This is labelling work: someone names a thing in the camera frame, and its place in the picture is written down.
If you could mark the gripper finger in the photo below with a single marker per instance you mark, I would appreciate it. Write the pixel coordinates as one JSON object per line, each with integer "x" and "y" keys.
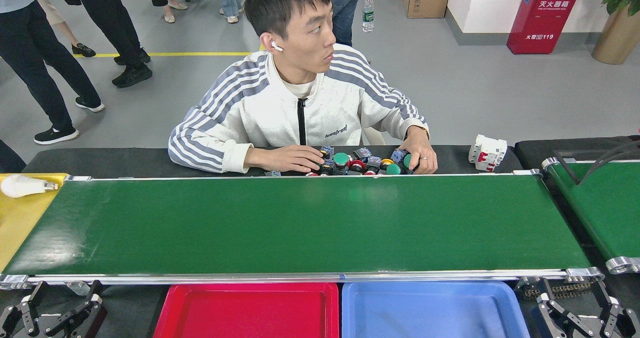
{"x": 620, "y": 323}
{"x": 22, "y": 315}
{"x": 555, "y": 323}
{"x": 85, "y": 315}

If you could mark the white circuit breaker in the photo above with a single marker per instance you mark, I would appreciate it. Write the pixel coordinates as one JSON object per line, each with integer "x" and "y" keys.
{"x": 487, "y": 153}

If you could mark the red push button switch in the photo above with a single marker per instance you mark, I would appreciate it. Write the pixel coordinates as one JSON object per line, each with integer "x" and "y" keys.
{"x": 356, "y": 166}

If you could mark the clear water bottle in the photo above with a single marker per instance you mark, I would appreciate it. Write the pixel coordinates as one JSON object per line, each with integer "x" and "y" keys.
{"x": 368, "y": 16}

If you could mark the yellow plastic tray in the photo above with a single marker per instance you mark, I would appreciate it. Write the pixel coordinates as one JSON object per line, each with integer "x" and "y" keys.
{"x": 20, "y": 218}

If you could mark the short green conveyor belt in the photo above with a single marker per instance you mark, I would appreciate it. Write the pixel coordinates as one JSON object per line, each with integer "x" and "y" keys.
{"x": 610, "y": 213}

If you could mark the blue plastic tray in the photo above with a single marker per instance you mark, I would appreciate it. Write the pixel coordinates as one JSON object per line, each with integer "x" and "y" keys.
{"x": 430, "y": 313}

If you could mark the red plastic tray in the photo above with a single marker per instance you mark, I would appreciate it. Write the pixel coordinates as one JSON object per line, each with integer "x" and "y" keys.
{"x": 250, "y": 313}

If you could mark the long green conveyor belt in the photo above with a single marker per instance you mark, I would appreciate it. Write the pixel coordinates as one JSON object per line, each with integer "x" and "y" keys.
{"x": 300, "y": 223}

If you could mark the person's left hand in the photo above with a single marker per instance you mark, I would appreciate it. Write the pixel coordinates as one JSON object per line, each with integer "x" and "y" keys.
{"x": 422, "y": 151}

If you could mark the person's right hand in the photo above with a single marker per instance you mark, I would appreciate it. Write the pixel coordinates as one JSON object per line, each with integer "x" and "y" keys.
{"x": 295, "y": 159}

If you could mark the white light bulb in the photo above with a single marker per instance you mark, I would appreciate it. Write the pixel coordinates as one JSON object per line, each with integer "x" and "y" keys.
{"x": 20, "y": 185}

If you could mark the brass plant pot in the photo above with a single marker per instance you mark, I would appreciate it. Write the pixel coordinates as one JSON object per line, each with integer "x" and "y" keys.
{"x": 617, "y": 38}

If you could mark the red fire extinguisher box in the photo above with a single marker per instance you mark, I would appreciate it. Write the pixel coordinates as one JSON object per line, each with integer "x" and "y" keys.
{"x": 542, "y": 18}

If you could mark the white earbud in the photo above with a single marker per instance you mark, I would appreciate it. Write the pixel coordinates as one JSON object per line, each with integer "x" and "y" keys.
{"x": 276, "y": 46}

